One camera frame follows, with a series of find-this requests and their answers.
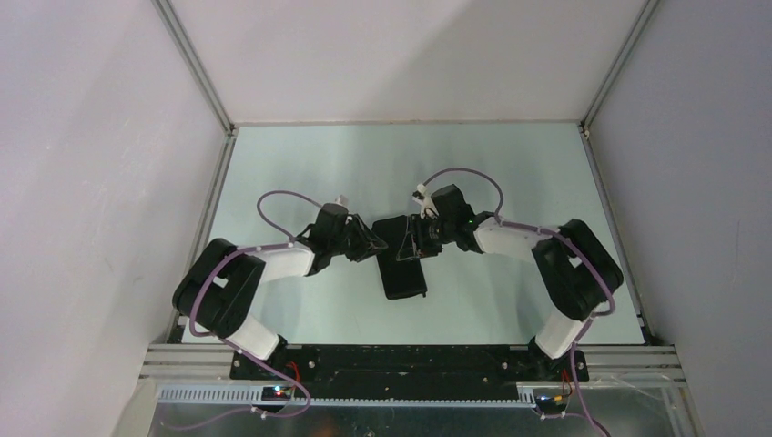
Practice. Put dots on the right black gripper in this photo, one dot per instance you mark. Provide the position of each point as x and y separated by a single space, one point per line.
414 245

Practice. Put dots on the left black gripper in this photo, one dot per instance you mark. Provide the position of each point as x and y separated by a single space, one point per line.
368 243

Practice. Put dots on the black zippered tool case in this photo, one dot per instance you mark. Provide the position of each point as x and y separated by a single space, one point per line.
401 276

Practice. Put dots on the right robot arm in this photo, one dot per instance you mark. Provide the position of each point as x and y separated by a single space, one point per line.
579 274

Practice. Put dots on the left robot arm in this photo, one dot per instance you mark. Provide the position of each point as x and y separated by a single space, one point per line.
217 292

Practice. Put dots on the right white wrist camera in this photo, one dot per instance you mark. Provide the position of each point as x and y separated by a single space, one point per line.
423 197

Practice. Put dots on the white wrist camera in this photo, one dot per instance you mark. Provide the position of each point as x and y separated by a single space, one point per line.
342 201
423 197

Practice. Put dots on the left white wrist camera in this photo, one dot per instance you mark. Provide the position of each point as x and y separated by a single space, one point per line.
342 201

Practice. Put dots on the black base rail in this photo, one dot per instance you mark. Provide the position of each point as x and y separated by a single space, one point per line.
424 373

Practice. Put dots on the left aluminium frame post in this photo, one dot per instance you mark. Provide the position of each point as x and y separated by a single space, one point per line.
189 54

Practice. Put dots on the aluminium frame post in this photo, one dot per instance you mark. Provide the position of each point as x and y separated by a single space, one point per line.
621 58
189 54

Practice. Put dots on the right aluminium frame post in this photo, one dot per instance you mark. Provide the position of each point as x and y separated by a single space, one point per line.
621 58

